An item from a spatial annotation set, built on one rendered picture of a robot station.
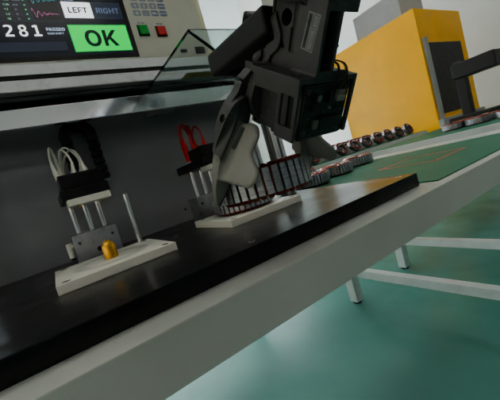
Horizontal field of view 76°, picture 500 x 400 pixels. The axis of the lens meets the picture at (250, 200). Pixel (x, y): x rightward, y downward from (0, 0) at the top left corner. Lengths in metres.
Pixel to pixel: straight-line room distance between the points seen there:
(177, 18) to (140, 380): 0.70
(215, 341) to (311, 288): 0.11
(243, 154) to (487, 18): 5.51
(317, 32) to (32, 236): 0.65
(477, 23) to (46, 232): 5.60
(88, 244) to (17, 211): 0.18
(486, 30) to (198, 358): 5.62
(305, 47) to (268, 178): 0.12
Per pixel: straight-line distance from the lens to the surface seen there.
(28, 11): 0.74
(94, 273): 0.44
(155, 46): 0.76
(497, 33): 5.69
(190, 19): 0.83
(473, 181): 0.65
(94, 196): 0.54
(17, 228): 0.76
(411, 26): 4.06
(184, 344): 0.28
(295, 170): 0.34
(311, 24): 0.28
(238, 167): 0.31
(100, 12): 0.76
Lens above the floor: 0.85
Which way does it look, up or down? 5 degrees down
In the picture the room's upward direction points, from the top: 16 degrees counter-clockwise
